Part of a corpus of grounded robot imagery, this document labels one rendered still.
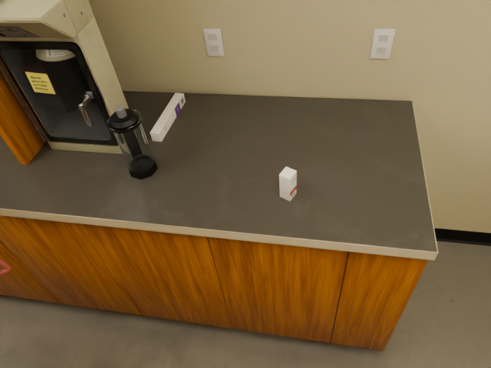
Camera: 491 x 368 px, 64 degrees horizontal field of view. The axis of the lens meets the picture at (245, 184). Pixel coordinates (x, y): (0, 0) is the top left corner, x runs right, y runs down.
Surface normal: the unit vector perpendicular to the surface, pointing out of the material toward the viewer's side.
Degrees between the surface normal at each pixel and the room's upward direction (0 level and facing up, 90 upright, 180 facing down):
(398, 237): 0
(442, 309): 0
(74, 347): 0
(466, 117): 90
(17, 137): 90
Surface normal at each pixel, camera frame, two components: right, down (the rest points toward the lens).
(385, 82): -0.18, 0.73
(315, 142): -0.08, -0.67
